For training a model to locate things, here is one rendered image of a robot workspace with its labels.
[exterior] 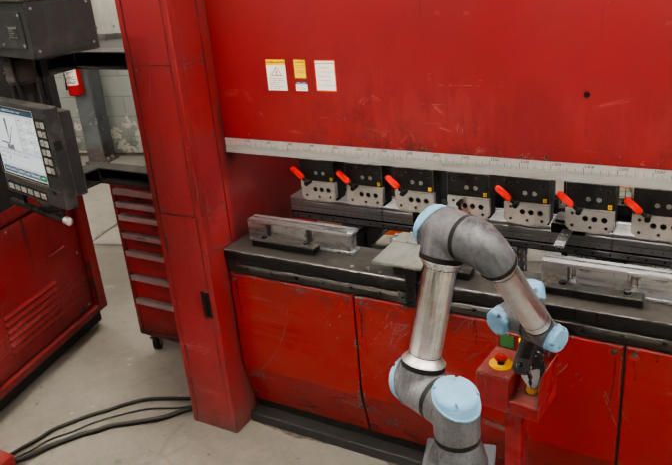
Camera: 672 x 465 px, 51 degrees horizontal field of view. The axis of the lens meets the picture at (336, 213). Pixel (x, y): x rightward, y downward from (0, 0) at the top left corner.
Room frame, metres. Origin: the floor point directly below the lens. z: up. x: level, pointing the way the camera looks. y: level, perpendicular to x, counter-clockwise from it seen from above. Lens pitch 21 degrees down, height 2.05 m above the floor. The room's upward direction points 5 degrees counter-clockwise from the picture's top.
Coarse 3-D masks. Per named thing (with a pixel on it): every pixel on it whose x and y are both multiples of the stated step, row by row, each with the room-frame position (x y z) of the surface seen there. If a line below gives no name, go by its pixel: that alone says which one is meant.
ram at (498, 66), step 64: (256, 0) 2.67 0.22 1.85; (320, 0) 2.53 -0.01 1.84; (384, 0) 2.41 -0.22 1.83; (448, 0) 2.29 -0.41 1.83; (512, 0) 2.19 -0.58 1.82; (576, 0) 2.10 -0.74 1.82; (640, 0) 2.01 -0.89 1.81; (256, 64) 2.69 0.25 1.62; (384, 64) 2.41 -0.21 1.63; (448, 64) 2.30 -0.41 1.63; (512, 64) 2.19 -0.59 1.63; (576, 64) 2.09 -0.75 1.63; (640, 64) 2.00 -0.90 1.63; (256, 128) 2.70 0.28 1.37; (320, 128) 2.56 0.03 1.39; (384, 128) 2.42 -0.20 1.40; (448, 128) 2.30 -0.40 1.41; (512, 128) 2.19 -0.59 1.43; (576, 128) 2.09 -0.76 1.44; (640, 128) 1.99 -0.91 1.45
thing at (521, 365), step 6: (522, 342) 1.77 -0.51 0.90; (528, 342) 1.76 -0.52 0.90; (522, 348) 1.75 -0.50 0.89; (528, 348) 1.74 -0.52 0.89; (534, 348) 1.75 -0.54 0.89; (516, 354) 1.74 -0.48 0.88; (522, 354) 1.74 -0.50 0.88; (528, 354) 1.73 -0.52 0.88; (516, 360) 1.73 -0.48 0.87; (522, 360) 1.72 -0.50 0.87; (528, 360) 1.71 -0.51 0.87; (516, 366) 1.71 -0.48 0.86; (522, 366) 1.70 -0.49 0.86; (528, 366) 1.70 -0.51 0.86; (516, 372) 1.71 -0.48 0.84; (522, 372) 1.69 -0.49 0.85; (528, 372) 1.70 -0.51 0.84
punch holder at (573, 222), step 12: (576, 192) 2.08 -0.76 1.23; (588, 192) 2.06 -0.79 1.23; (600, 192) 2.04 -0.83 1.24; (612, 192) 2.03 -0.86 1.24; (576, 204) 2.08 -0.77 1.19; (588, 204) 2.06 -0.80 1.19; (600, 204) 2.04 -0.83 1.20; (612, 204) 2.03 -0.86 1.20; (576, 216) 2.08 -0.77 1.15; (588, 216) 2.06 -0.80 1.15; (600, 216) 2.04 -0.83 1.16; (612, 216) 2.02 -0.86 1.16; (576, 228) 2.08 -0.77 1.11; (588, 228) 2.06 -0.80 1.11; (600, 228) 2.04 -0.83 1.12; (612, 228) 2.02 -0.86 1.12
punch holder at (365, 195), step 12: (348, 168) 2.50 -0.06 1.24; (360, 168) 2.47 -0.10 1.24; (372, 168) 2.45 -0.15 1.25; (384, 168) 2.45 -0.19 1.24; (360, 180) 2.48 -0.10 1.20; (372, 180) 2.45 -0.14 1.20; (384, 180) 2.45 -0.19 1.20; (348, 192) 2.50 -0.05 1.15; (360, 192) 2.48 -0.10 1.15; (372, 192) 2.45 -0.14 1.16; (384, 192) 2.44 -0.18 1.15; (360, 204) 2.48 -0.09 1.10; (372, 204) 2.45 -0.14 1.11; (384, 204) 2.45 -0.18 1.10
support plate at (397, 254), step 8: (400, 240) 2.34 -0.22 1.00; (408, 240) 2.34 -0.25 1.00; (392, 248) 2.28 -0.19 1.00; (400, 248) 2.27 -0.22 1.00; (408, 248) 2.27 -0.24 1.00; (416, 248) 2.26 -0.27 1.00; (376, 256) 2.23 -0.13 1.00; (384, 256) 2.22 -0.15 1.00; (392, 256) 2.21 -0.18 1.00; (400, 256) 2.21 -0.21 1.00; (408, 256) 2.20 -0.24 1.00; (416, 256) 2.20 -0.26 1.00; (384, 264) 2.17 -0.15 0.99; (392, 264) 2.15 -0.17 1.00; (400, 264) 2.15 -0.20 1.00; (408, 264) 2.14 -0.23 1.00; (416, 264) 2.14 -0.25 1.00
